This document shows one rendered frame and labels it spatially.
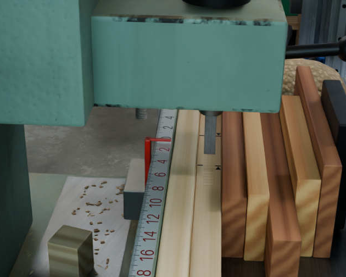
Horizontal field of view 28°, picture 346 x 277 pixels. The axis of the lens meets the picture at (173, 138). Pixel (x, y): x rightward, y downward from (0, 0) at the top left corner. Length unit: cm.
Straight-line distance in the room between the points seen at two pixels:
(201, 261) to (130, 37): 16
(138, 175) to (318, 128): 25
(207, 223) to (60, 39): 16
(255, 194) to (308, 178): 4
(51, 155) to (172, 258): 219
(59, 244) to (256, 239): 21
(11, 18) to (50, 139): 228
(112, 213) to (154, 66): 29
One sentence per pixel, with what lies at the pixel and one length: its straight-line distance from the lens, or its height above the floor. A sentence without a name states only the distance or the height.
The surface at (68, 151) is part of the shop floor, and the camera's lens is 263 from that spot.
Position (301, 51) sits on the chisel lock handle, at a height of 104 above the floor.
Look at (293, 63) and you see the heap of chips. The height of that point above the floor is 94.
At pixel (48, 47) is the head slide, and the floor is 106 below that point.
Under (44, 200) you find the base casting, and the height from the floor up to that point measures 80.
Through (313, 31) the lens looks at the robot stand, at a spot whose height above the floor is 80.
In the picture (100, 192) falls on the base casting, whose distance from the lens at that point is 79.
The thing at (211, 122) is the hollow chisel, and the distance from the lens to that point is 54.
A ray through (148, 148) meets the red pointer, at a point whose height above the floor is 95.
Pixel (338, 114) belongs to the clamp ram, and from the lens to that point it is 53.
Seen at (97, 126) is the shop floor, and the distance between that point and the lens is 281.
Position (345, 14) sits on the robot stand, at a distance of 126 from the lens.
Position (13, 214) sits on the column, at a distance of 66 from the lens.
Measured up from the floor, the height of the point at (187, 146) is 95.
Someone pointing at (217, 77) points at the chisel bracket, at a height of 103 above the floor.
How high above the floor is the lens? 120
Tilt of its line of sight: 26 degrees down
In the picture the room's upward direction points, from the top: 1 degrees clockwise
